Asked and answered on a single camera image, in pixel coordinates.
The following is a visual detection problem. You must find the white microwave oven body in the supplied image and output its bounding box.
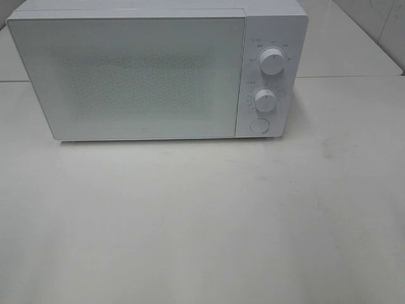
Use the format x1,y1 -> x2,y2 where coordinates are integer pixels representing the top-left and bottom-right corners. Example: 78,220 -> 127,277
6,1 -> 309,140

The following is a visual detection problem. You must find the white microwave door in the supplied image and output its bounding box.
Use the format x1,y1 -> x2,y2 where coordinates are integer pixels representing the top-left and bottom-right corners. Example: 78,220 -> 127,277
9,18 -> 244,141

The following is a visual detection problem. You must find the white round knob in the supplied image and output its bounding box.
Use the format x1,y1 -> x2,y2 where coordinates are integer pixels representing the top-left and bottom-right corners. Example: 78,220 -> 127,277
259,47 -> 285,75
254,89 -> 277,113

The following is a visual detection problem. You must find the white round door button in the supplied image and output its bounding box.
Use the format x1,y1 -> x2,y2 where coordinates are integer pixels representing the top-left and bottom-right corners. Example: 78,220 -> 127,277
250,118 -> 270,134

